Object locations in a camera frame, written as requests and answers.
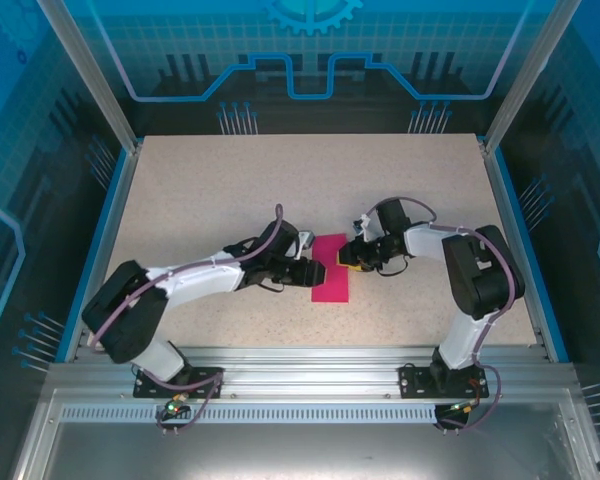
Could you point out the pink paper sheet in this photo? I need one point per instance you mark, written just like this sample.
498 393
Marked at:
330 292

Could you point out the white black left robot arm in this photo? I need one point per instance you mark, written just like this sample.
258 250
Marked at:
205 285

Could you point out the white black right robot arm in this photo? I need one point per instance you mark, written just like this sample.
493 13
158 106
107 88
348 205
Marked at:
425 245

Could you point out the aluminium extrusion beam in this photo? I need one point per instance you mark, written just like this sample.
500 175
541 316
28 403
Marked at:
305 375

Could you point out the blue table edge strip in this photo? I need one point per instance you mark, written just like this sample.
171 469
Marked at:
111 200
513 200

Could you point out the grey metal tray panel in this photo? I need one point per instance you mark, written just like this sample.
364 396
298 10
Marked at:
305 450

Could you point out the yellow connector with LED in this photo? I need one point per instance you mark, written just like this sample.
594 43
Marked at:
460 407
172 407

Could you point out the aluminium side rail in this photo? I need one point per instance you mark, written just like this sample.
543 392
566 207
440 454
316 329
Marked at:
121 200
500 190

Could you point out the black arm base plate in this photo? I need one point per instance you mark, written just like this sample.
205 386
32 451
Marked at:
412 382
145 385

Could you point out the aluminium frame post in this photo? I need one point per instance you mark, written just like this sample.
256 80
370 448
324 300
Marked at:
95 75
530 75

